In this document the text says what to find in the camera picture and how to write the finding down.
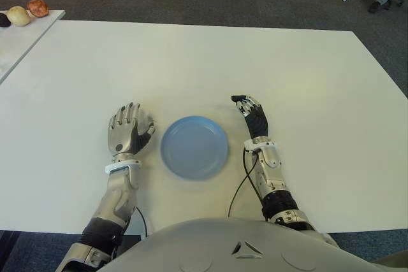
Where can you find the dark purple round item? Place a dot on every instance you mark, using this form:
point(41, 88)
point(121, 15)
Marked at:
point(4, 20)

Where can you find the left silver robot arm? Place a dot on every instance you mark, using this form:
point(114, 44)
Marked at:
point(118, 189)

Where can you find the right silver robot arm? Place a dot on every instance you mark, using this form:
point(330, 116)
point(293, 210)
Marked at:
point(274, 186)

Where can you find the silver robot torso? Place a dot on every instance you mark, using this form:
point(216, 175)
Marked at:
point(242, 253)

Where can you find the blue plate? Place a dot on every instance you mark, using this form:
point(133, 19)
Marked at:
point(194, 147)

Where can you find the cream round fruit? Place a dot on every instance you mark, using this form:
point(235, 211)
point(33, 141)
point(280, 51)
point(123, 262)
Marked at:
point(19, 15)

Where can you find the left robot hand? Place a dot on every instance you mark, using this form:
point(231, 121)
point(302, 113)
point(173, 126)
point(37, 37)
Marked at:
point(121, 132)

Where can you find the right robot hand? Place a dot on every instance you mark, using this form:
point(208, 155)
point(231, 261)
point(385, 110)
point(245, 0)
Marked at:
point(258, 122)

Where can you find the white shoe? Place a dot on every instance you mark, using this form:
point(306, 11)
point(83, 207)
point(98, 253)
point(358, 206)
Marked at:
point(328, 240)

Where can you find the reddish brown bread roll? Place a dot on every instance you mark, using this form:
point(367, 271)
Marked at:
point(37, 7)

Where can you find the white side table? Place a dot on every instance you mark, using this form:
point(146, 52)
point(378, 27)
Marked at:
point(19, 42)

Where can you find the khaki trouser leg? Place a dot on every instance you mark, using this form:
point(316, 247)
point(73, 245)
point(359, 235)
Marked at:
point(393, 265)

